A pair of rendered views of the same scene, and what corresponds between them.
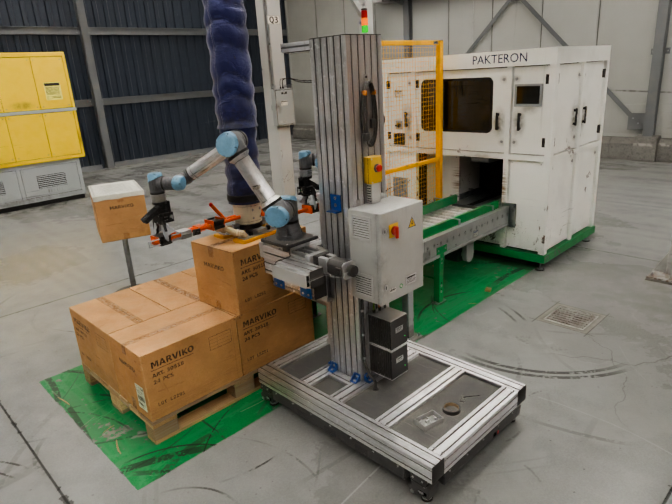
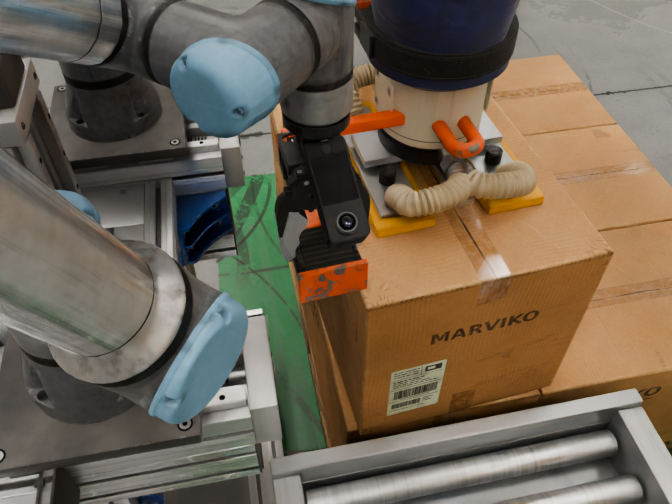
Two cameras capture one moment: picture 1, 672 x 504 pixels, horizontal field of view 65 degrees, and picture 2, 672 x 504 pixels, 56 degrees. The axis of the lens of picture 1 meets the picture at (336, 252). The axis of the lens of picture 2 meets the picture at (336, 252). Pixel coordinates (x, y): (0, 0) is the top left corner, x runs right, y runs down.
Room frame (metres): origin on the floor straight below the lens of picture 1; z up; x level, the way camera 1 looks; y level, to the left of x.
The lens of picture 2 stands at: (3.54, -0.30, 1.66)
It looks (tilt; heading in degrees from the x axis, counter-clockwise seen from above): 48 degrees down; 122
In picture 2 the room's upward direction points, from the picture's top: straight up
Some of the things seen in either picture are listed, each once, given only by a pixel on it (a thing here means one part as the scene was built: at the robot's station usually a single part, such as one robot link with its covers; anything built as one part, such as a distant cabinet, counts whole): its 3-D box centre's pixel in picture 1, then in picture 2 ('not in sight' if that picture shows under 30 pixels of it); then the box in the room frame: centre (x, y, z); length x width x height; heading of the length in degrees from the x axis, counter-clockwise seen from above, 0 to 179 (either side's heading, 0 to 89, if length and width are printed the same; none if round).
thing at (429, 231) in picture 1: (454, 223); not in sight; (4.32, -1.02, 0.60); 1.60 x 0.10 x 0.09; 134
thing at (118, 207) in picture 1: (119, 209); not in sight; (4.67, 1.92, 0.82); 0.60 x 0.40 x 0.40; 26
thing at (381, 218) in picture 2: (259, 232); (374, 155); (3.14, 0.46, 0.97); 0.34 x 0.10 x 0.05; 138
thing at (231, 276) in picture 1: (252, 263); (413, 233); (3.20, 0.53, 0.75); 0.60 x 0.40 x 0.40; 138
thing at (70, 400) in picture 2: not in sight; (85, 338); (3.10, -0.11, 1.09); 0.15 x 0.15 x 0.10
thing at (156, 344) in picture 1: (195, 323); (470, 241); (3.21, 0.96, 0.34); 1.20 x 1.00 x 0.40; 134
